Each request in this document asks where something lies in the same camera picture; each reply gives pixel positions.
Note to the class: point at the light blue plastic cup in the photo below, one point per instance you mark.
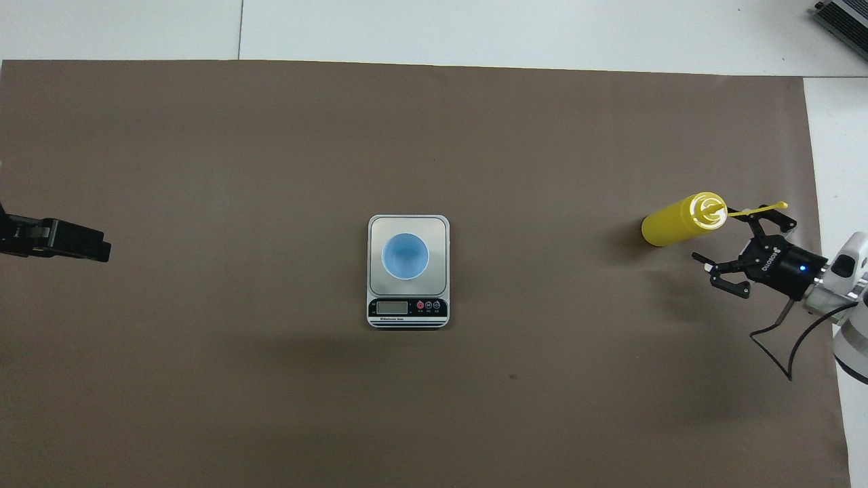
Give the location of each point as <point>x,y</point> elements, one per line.
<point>405,257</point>

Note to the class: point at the grey ribbed metal device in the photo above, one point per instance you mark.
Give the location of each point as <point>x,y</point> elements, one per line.
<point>851,13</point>

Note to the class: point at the silver digital kitchen scale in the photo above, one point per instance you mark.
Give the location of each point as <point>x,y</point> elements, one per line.
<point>407,312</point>

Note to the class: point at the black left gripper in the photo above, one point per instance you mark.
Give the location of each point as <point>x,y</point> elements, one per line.
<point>20,234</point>

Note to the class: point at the yellow squeeze bottle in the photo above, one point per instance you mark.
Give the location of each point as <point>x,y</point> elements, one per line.
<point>668,227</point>

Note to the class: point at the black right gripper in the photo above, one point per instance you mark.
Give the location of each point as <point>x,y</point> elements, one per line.
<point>783,264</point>

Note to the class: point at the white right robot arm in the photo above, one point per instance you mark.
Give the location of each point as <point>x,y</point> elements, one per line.
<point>851,339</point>

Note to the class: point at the brown table mat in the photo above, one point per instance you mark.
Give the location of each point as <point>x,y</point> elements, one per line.
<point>271,407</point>

